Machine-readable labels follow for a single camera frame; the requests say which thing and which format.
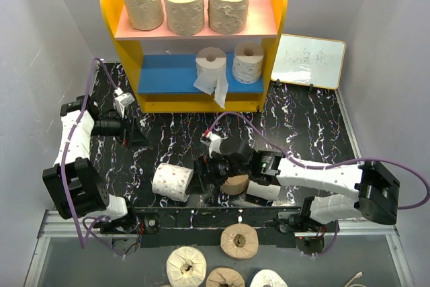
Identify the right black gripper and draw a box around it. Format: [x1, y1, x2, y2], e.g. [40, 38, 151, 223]
[185, 151, 249, 196]

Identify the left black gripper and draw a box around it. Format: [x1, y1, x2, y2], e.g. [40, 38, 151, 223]
[91, 108, 153, 149]

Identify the tan roll with white scrap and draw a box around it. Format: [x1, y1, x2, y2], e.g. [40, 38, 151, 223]
[220, 175, 249, 195]

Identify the plain white roll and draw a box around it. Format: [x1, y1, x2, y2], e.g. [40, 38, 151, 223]
[246, 181, 281, 201]

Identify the white patterned paper roll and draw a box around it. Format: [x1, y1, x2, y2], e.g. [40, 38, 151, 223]
[152, 163, 194, 202]

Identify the white paper roll sheet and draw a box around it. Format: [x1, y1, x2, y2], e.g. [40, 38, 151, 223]
[193, 47, 228, 109]

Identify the white dotted roll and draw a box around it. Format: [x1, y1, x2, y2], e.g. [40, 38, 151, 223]
[232, 42, 264, 84]

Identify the tan paper roll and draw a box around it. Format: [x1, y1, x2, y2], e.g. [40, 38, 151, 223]
[164, 0, 205, 36]
[124, 0, 164, 31]
[208, 0, 249, 35]

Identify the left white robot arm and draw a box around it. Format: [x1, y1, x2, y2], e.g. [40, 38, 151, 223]
[42, 96, 150, 233]

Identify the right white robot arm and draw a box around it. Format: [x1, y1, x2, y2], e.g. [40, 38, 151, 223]
[186, 136, 400, 231]

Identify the yellow shelf unit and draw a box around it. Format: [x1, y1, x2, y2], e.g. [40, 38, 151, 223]
[99, 0, 288, 113]

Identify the wrapped tan roll front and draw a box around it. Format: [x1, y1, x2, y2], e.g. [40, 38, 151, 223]
[220, 223, 259, 260]

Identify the wrapped tan roll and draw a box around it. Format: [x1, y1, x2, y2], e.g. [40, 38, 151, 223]
[220, 223, 259, 260]
[206, 268, 245, 287]

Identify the wrapped white roll front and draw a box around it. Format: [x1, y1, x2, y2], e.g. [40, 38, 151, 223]
[166, 246, 207, 287]

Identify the wrapped white roll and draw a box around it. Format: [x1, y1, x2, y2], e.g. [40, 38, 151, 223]
[247, 269, 288, 287]
[166, 246, 207, 287]

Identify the wrapped tan roll bottom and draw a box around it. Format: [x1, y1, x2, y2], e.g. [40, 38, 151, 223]
[206, 268, 245, 287]

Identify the wrapped white roll bottom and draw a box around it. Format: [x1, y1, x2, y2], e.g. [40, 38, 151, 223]
[247, 269, 288, 287]

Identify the small whiteboard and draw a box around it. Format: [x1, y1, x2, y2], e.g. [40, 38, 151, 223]
[271, 34, 346, 90]

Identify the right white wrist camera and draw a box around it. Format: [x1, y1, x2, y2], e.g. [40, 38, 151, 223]
[200, 131, 222, 158]

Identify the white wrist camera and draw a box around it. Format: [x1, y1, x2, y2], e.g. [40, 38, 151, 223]
[200, 131, 222, 158]
[114, 87, 135, 118]

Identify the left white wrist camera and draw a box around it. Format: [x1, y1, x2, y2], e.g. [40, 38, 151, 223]
[114, 87, 135, 118]

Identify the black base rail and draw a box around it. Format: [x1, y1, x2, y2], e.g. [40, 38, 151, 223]
[100, 199, 340, 249]

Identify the white cable end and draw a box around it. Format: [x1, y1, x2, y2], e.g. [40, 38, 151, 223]
[344, 270, 364, 287]

